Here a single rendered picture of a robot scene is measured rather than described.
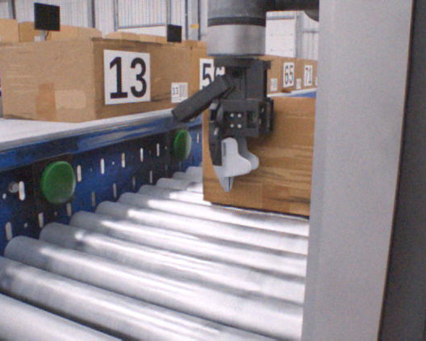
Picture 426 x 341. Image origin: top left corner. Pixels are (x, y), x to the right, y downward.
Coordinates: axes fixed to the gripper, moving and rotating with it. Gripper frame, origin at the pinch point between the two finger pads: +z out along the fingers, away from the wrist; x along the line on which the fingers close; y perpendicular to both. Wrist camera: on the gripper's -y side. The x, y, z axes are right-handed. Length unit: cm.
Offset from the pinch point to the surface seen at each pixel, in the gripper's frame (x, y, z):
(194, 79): 43, -29, -16
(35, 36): 380, -481, -73
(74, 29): 460, -480, -89
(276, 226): 0.1, 9.2, 6.1
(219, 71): 59, -29, -18
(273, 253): -11.7, 12.8, 5.3
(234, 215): 0.7, 1.8, 5.6
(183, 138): 23.5, -21.3, -2.7
